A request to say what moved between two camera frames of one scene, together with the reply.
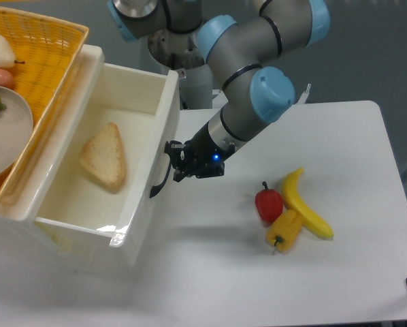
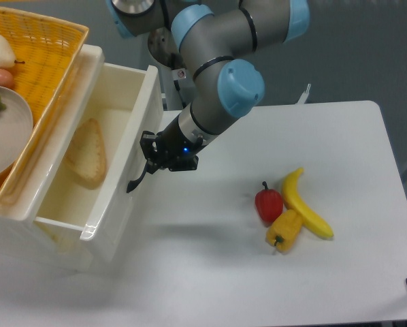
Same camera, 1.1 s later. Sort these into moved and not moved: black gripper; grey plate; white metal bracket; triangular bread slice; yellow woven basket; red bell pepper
Moved: black gripper; triangular bread slice
Not moved: red bell pepper; white metal bracket; grey plate; yellow woven basket
